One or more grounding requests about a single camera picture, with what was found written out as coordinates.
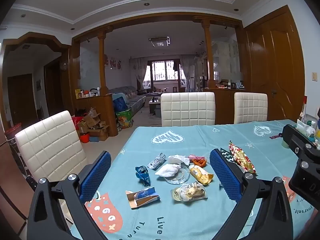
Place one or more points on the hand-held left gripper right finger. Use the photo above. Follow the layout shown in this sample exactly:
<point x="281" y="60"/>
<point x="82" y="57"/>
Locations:
<point x="226" y="175"/>

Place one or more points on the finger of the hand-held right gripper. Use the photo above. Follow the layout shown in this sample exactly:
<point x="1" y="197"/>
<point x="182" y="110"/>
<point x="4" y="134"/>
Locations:
<point x="293" y="137"/>

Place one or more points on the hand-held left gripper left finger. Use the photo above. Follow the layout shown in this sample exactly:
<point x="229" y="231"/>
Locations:
<point x="96" y="177"/>

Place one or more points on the yellow snack bag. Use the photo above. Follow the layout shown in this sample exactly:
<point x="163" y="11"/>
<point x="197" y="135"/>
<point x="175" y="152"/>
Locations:
<point x="200" y="175"/>

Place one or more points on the pink paper slip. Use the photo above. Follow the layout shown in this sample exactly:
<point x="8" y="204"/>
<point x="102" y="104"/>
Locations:
<point x="195" y="157"/>

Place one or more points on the clear plastic lid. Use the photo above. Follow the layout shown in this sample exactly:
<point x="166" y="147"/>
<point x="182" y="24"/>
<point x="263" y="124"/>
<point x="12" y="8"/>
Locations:
<point x="181" y="177"/>

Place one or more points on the blue foil wrapper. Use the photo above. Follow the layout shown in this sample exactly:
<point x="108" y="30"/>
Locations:
<point x="143" y="175"/>

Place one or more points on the pale green cup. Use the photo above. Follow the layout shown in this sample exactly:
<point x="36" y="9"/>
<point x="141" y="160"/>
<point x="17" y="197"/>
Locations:
<point x="285" y="143"/>

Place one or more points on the tissue box with clutter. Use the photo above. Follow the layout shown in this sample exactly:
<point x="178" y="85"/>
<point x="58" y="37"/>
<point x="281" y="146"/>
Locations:
<point x="306" y="130"/>

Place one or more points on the small purple object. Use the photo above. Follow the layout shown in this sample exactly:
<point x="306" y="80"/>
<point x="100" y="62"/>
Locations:
<point x="275" y="137"/>

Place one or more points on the red gold snack wrapper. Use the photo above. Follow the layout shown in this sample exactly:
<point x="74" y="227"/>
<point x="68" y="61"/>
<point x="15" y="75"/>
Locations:
<point x="241" y="157"/>

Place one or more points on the glass bottle with red cap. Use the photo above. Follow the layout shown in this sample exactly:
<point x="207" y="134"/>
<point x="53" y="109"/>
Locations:
<point x="303" y="112"/>

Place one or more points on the orange wrapper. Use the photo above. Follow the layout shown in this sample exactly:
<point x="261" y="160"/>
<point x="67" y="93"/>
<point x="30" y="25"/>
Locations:
<point x="200" y="163"/>

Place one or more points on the small blue box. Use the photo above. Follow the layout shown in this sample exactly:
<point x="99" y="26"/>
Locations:
<point x="94" y="139"/>

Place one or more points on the clear bag with yellow contents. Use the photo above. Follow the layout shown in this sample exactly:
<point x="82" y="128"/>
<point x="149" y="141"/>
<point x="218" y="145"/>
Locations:
<point x="190" y="192"/>

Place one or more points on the red bucket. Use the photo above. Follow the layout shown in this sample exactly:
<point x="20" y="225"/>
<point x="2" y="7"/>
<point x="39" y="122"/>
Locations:
<point x="84" y="138"/>

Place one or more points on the blue printed tablecloth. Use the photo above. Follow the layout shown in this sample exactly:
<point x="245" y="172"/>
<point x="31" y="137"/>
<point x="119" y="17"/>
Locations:
<point x="200" y="217"/>

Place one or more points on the flattened brown blue carton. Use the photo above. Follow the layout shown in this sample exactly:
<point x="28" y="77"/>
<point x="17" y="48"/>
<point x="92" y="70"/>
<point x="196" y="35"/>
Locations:
<point x="142" y="197"/>

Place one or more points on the white crumpled wrapper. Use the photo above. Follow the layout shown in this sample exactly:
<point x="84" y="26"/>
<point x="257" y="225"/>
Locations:
<point x="178" y="159"/>

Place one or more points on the pile of cardboard boxes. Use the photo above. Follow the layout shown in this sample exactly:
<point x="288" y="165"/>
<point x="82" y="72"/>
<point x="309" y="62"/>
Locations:
<point x="93" y="126"/>

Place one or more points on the cream quilted dining chair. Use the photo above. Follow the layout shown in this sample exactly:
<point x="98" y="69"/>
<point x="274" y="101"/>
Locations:
<point x="251" y="107"/>
<point x="187" y="108"/>
<point x="50" y="145"/>

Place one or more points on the crumpled white tissue ball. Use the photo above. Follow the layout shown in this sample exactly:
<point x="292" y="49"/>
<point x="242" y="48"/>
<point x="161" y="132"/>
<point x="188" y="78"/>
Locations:
<point x="168" y="170"/>

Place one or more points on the red bag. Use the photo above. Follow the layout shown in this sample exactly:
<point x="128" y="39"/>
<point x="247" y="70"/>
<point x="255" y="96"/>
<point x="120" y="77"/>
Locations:
<point x="76" y="122"/>

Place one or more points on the silver foil wrapper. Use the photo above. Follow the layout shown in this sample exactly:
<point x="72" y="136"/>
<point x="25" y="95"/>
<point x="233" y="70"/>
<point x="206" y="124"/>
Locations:
<point x="157" y="161"/>

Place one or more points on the colourful printed bag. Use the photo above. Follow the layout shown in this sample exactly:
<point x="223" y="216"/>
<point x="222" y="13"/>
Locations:
<point x="124" y="120"/>

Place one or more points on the wooden divider cabinet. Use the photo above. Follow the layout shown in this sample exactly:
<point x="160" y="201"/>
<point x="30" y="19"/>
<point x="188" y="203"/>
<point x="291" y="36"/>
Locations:
<point x="100" y="112"/>

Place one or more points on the wooden sideboard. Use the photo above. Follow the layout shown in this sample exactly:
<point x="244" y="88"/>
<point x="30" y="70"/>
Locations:
<point x="225" y="105"/>

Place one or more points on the blue bag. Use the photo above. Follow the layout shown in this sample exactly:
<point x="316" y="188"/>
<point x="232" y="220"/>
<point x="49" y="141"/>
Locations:
<point x="120" y="103"/>

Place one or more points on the grey sofa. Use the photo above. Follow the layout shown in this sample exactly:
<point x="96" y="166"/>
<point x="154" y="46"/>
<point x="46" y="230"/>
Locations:
<point x="132" y="97"/>

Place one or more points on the coffee table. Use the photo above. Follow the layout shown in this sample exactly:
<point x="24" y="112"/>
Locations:
<point x="154" y="105"/>

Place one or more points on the red basket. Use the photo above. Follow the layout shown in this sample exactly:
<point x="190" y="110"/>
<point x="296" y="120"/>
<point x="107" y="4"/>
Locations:
<point x="13" y="130"/>

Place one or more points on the white standing air conditioner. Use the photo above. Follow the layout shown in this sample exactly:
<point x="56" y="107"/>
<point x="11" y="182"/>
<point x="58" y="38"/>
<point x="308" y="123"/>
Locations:
<point x="192" y="78"/>

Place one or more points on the dark wooden door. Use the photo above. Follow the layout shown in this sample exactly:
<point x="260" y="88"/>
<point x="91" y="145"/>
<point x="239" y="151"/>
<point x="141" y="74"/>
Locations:
<point x="21" y="100"/>

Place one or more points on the wooden column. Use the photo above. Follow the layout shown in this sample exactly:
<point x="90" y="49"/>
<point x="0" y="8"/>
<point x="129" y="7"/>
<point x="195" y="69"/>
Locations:
<point x="207" y="55"/>
<point x="102" y="65"/>

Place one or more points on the barred window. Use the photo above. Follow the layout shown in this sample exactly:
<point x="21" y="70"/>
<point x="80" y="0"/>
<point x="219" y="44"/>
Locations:
<point x="162" y="71"/>

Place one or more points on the rectangular ceiling lamp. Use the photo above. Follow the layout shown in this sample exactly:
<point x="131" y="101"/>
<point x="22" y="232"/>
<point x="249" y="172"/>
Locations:
<point x="159" y="41"/>

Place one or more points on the wall light switch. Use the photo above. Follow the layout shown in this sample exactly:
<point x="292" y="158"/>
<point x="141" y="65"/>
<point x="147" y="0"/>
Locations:
<point x="314" y="76"/>

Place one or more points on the wall pictures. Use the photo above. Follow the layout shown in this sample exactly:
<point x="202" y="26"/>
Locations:
<point x="113" y="63"/>

